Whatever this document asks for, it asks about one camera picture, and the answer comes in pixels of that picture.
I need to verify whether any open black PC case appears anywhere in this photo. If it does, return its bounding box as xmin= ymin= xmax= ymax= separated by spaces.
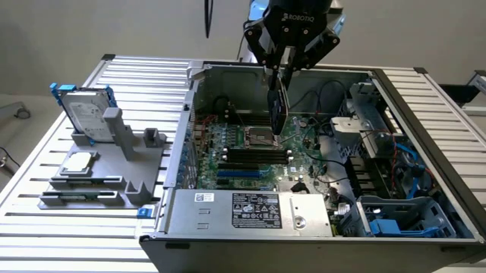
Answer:
xmin=138 ymin=61 xmax=486 ymax=273

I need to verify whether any black looped wire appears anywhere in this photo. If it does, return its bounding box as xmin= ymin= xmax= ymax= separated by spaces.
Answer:
xmin=294 ymin=80 xmax=348 ymax=114

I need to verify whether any black RAM slot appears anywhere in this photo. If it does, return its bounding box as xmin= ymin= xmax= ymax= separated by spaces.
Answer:
xmin=225 ymin=147 xmax=290 ymax=152
xmin=225 ymin=151 xmax=290 ymax=156
xmin=225 ymin=159 xmax=290 ymax=165
xmin=225 ymin=155 xmax=290 ymax=160

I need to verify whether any green motherboard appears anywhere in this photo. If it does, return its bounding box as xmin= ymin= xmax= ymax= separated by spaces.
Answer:
xmin=190 ymin=113 xmax=335 ymax=200

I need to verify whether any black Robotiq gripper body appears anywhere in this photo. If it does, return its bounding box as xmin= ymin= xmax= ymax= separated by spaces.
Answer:
xmin=260 ymin=0 xmax=333 ymax=48

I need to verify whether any metal drive cage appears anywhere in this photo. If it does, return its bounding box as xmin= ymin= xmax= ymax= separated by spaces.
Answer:
xmin=329 ymin=82 xmax=405 ymax=160

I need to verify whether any hard drive in blue caddy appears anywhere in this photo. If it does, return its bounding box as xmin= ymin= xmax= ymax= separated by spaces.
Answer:
xmin=50 ymin=82 xmax=117 ymax=146

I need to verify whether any grey parts rack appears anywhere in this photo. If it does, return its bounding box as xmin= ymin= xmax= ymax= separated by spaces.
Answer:
xmin=35 ymin=107 xmax=168 ymax=211

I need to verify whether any metal CPU socket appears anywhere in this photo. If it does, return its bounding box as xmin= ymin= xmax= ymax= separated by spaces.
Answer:
xmin=240 ymin=125 xmax=285 ymax=150

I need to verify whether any grey plastic disk bay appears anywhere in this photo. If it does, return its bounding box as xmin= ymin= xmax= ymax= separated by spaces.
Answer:
xmin=355 ymin=195 xmax=459 ymax=238

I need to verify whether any silver hard disk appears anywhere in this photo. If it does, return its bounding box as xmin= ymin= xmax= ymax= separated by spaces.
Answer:
xmin=60 ymin=89 xmax=114 ymax=143

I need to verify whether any black hanging cable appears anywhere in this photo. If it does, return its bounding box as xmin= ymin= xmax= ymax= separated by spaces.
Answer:
xmin=202 ymin=0 xmax=212 ymax=39

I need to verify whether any black graphics card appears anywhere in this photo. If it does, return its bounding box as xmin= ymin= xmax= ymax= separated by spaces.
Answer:
xmin=264 ymin=47 xmax=292 ymax=137

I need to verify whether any blue disk tray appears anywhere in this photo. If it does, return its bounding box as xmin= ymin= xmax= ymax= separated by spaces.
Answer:
xmin=368 ymin=218 xmax=435 ymax=237

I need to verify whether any silver power supply unit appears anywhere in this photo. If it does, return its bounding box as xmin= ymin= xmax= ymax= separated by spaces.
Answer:
xmin=161 ymin=189 xmax=335 ymax=238

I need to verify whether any blue expansion slot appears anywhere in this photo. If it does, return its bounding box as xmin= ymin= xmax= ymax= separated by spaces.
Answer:
xmin=216 ymin=169 xmax=262 ymax=177

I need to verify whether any silver chipset heat sink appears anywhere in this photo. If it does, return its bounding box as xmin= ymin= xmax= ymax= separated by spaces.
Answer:
xmin=277 ymin=181 xmax=304 ymax=193

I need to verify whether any blue wire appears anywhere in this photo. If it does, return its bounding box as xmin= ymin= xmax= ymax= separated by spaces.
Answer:
xmin=393 ymin=142 xmax=437 ymax=200

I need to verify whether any green RAM stick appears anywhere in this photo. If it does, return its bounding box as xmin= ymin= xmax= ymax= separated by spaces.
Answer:
xmin=41 ymin=192 xmax=117 ymax=202

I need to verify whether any black expansion slot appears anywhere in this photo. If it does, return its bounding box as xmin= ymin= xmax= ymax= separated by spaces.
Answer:
xmin=217 ymin=163 xmax=261 ymax=171

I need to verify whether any silver CPU chip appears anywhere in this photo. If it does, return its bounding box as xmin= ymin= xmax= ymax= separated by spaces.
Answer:
xmin=61 ymin=152 xmax=96 ymax=173

